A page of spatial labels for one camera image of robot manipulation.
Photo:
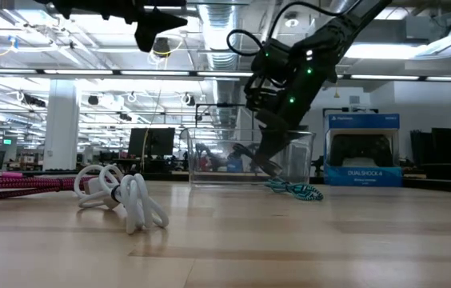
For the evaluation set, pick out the clear plastic container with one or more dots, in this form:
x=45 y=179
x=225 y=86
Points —
x=217 y=160

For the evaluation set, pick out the black equipment rack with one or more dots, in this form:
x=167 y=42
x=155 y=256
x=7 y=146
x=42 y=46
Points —
x=445 y=146

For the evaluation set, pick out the black computer monitor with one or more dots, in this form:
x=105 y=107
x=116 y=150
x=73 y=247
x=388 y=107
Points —
x=157 y=142

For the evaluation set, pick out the blue DualShock controller box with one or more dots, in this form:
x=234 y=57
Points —
x=363 y=176

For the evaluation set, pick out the silver ventilation duct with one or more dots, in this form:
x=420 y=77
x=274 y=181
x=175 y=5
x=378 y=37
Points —
x=221 y=52

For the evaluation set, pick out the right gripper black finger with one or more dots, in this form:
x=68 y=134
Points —
x=275 y=152
x=267 y=120

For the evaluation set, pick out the white building pillar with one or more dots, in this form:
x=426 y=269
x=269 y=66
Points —
x=61 y=128

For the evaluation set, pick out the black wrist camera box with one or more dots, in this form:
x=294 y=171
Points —
x=269 y=60

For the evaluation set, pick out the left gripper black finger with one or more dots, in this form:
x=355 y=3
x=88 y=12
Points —
x=153 y=28

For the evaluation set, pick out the long ceiling light strip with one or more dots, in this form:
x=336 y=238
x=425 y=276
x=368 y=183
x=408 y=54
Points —
x=77 y=72

